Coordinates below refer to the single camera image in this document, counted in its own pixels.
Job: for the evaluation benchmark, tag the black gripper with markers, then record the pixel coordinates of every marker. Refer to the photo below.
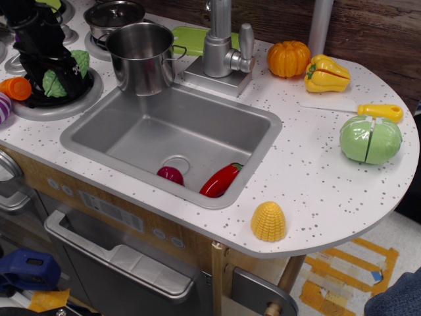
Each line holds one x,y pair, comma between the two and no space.
40,39

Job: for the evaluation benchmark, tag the bumpy green toy squash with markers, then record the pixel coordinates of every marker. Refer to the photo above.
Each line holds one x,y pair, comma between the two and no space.
51,84

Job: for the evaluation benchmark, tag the small steel pot with lid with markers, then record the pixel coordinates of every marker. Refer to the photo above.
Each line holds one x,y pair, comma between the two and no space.
106,17

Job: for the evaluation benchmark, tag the tall steel pot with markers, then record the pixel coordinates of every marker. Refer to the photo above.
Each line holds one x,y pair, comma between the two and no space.
143,56

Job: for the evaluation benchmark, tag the black coil stove burner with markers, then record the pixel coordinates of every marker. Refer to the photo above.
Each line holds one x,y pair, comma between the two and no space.
38,99

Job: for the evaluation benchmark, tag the grey stove knob front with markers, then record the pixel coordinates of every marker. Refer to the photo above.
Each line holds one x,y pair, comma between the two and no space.
14,66

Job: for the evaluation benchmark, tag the grey stove knob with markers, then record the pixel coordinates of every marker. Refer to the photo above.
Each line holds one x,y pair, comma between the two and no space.
70,35
14,66

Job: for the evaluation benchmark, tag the orange toy carrot piece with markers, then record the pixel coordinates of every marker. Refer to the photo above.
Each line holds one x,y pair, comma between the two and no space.
17,88

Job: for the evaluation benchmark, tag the grey stove knob rear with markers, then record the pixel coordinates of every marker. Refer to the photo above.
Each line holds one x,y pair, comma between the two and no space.
70,35

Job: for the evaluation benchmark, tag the purple striped toy onion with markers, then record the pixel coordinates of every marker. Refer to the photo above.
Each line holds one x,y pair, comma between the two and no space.
5,107

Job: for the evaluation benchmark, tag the green toy plate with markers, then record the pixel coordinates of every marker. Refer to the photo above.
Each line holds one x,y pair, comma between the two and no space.
54,4

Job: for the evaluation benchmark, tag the green plastic cutting board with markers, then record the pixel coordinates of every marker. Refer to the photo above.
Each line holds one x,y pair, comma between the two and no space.
190,40

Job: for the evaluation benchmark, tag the dark red toy radish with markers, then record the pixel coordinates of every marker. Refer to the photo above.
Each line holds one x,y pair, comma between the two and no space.
172,174

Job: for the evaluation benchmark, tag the grey toy sink basin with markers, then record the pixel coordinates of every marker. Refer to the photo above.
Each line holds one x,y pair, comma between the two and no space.
196,132

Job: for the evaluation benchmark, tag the silver toy faucet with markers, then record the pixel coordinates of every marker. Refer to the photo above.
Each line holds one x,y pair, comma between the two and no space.
221,67

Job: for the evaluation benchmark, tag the blue clamp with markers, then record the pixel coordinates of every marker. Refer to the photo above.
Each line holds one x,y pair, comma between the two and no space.
29,270

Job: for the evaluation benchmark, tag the red toy chili pepper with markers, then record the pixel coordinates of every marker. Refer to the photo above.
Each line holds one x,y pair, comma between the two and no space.
220,181

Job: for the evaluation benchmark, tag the grey toy oven door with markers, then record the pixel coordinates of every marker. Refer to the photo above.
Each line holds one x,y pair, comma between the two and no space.
121,265

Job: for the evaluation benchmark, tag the orange toy pumpkin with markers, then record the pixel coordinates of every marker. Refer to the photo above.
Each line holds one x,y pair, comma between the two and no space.
288,59

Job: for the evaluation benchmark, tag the yellow toy corn piece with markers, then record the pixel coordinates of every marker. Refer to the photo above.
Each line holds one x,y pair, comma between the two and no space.
268,222

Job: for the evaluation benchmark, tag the yellow toy bell pepper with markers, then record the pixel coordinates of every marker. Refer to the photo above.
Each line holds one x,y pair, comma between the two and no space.
323,74

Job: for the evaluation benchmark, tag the white vertical pole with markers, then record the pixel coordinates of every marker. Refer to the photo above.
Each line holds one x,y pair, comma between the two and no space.
321,16

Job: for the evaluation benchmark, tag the green toy cabbage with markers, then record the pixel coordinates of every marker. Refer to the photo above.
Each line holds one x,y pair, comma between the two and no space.
370,140

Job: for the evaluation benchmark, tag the blue jeans knee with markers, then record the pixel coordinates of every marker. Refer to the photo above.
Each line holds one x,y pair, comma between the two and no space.
403,298

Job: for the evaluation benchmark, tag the grey dishwasher handle left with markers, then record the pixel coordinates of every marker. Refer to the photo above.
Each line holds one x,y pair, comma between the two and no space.
15,196

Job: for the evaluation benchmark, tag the yellow handled toy knife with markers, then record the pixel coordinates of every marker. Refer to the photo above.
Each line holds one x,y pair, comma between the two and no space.
391,112

